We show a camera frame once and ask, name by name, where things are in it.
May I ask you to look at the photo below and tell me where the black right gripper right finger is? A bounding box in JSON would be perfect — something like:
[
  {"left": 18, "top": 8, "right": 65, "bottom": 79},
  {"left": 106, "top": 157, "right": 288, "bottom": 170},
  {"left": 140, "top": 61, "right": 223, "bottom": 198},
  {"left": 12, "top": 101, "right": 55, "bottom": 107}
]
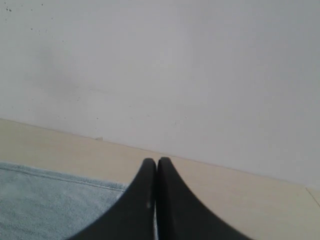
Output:
[{"left": 156, "top": 157, "right": 250, "bottom": 240}]

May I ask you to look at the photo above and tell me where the light blue terry towel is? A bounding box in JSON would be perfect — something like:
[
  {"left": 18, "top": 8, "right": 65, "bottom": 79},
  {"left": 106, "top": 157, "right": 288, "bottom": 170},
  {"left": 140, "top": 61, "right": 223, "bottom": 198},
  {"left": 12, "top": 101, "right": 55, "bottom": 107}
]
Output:
[{"left": 0, "top": 162, "right": 127, "bottom": 240}]

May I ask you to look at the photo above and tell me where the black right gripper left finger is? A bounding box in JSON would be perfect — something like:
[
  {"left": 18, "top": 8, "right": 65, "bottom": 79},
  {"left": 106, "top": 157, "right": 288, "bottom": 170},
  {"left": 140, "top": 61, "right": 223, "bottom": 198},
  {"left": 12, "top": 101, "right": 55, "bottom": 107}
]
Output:
[{"left": 70, "top": 158, "right": 157, "bottom": 240}]

